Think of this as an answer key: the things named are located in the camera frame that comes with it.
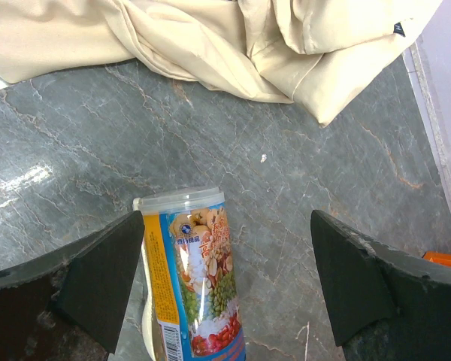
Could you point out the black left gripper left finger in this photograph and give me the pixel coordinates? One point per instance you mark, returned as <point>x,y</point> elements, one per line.
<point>69,304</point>

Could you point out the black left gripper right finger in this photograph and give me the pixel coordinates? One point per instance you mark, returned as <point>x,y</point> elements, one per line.
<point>383,303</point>

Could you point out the yellow labelled can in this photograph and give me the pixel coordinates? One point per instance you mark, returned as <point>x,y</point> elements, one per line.
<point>192,308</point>

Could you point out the orange box counter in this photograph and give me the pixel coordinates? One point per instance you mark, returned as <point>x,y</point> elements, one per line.
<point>439,258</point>

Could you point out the beige crumpled cloth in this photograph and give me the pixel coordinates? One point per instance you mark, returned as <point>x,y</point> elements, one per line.
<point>318,54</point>

